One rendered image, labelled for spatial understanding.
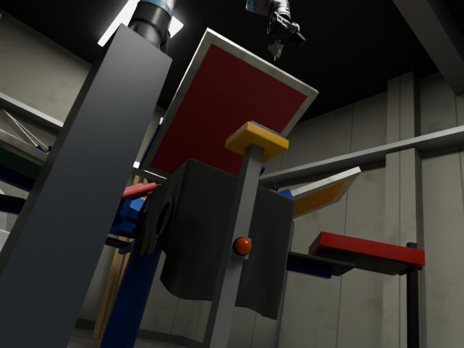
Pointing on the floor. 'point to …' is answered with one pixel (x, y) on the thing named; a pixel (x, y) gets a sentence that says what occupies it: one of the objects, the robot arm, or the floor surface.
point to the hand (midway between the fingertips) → (288, 47)
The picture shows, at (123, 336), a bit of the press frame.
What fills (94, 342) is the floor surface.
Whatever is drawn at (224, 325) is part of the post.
